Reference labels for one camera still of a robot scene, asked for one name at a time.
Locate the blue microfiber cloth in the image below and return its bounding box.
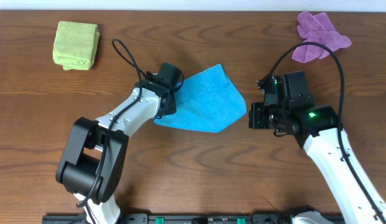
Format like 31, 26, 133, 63
154, 63, 247, 133

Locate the folded green cloth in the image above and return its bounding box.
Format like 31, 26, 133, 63
53, 21, 100, 70

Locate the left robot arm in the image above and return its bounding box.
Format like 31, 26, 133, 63
55, 72, 184, 223

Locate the purple crumpled cloth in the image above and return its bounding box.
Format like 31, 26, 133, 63
292, 11, 352, 63

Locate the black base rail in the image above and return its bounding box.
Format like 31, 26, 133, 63
42, 205, 357, 224

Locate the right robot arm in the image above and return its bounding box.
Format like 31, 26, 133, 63
249, 72, 386, 223

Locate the right black cable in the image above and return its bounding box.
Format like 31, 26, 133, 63
262, 41, 386, 224

